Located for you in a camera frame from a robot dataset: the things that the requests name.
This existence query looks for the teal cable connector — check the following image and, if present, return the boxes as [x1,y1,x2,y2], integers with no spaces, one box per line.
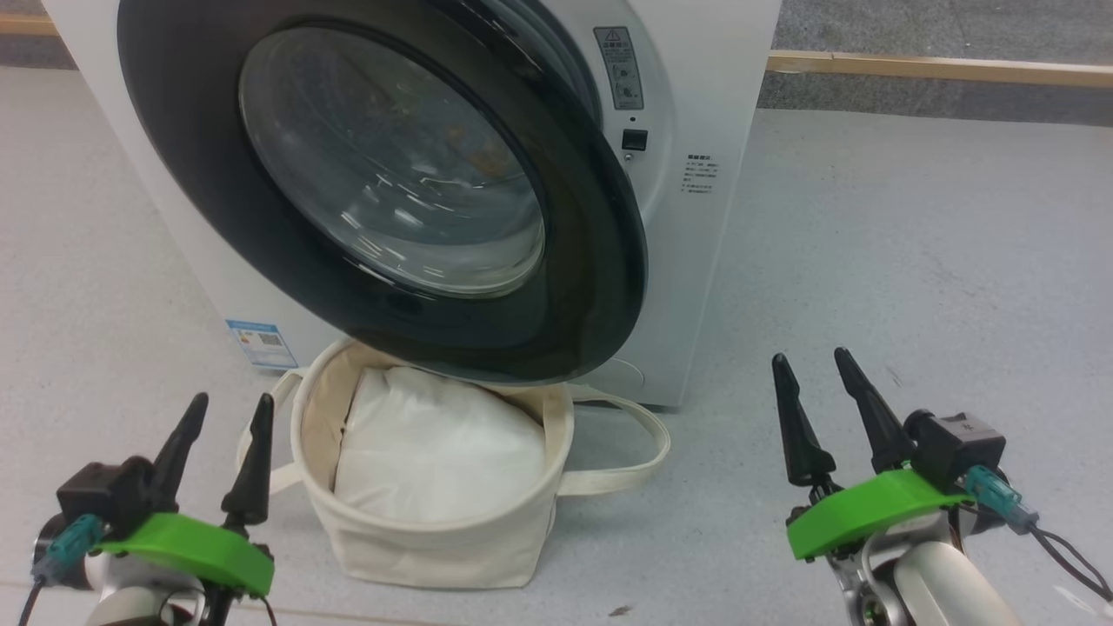
[963,465,1040,533]
[33,513,103,585]

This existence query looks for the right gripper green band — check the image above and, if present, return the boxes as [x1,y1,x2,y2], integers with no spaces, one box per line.
[771,348,970,562]

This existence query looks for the grey rubber door gasket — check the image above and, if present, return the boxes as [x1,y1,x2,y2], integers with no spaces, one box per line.
[470,0,603,123]

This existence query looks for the black-rimmed glass washer door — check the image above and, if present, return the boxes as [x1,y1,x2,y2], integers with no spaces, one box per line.
[117,0,649,385]

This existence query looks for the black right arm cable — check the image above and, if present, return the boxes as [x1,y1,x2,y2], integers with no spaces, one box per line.
[1035,522,1113,605]

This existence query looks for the cream canvas laundry basket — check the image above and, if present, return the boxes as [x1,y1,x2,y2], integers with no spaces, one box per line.
[237,337,671,589]

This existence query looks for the teal right cable connector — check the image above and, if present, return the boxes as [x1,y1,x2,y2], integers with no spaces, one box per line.
[963,465,1040,533]

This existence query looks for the oval drain filter cover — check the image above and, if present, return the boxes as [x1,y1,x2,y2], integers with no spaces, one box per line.
[600,356,646,394]

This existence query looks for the white front-load washing machine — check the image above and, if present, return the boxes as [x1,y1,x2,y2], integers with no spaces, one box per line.
[39,0,783,410]

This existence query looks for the white cloth in basket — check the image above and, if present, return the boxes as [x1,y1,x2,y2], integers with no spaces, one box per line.
[333,365,547,524]

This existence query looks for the grey warning sticker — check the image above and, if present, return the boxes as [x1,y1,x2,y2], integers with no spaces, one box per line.
[594,26,645,111]

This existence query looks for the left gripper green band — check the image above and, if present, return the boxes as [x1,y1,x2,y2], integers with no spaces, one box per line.
[96,393,276,598]

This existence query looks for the blue energy label sticker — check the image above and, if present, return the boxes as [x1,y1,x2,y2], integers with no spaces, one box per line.
[226,319,298,370]

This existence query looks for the teal left cable connector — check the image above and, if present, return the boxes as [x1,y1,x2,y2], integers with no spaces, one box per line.
[33,513,103,585]

